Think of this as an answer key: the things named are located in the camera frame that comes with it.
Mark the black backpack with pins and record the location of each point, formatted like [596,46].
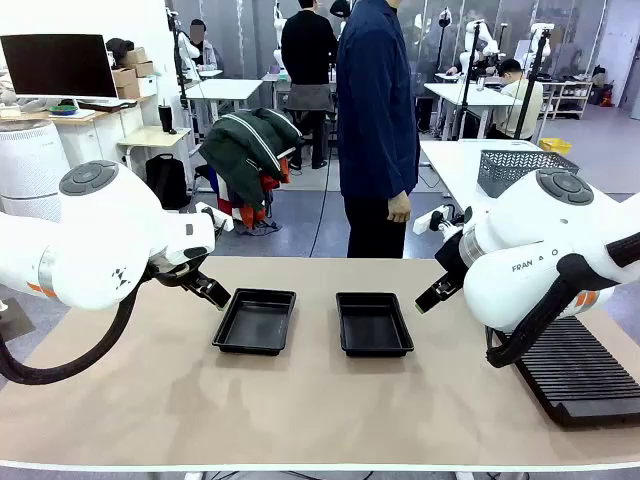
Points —
[167,182]

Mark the white carton box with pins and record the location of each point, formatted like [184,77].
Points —
[147,86]

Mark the large white table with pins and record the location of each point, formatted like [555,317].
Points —
[450,160]

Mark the black computer monitor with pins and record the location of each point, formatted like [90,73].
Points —
[57,65]

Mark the standing person in black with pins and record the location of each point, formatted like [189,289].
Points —
[307,50]

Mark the white office table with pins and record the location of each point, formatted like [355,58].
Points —
[225,90]
[465,95]

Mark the black slotted board rack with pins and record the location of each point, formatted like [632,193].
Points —
[575,380]

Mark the green bowl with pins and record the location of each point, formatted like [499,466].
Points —
[64,109]

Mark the navy-coated person's bare hand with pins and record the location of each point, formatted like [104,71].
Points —
[400,209]

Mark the black tumbler with straw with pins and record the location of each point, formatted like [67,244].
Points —
[165,119]

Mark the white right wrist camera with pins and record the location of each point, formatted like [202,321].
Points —
[425,224]

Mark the small wood-topped rolling table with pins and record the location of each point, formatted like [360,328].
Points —
[150,137]

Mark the red fire extinguisher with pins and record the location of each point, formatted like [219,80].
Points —
[606,97]

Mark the black tripod pole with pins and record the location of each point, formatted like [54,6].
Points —
[530,85]
[467,85]

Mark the seated person in grey jacket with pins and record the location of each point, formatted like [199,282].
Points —
[202,47]

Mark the black plastic ESD tray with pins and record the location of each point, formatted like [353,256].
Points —
[374,327]
[255,325]

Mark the dark green striped jacket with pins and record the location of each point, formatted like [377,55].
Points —
[245,150]

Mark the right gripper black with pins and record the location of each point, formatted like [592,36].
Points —
[452,260]

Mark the white cabinet with wood top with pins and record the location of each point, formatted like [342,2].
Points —
[95,135]

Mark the seated person in beige top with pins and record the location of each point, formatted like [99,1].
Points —
[520,100]

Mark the white storage shelf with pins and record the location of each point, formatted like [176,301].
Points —
[570,100]

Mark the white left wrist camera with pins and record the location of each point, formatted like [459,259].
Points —
[220,220]

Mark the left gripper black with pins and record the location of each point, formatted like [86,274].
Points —
[175,279]

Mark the person in navy coat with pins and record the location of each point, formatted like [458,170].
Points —
[375,110]

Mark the small white robot arm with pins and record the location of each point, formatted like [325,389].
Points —
[475,40]
[542,37]

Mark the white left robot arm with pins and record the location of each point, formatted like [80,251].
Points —
[100,225]

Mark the yellow plastic bin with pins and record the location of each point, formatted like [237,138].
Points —
[556,146]

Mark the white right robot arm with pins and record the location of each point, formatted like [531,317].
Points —
[525,240]

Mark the brown cardboard box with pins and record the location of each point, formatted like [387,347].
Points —
[124,77]
[134,56]
[144,69]

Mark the grey perforated plastic basket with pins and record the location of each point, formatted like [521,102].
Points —
[510,167]

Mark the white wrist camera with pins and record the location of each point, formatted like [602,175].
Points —
[220,220]
[425,224]

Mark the orange and red garment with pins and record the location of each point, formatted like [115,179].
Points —
[250,212]

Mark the white perforated air purifier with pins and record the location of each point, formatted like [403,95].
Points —
[30,155]

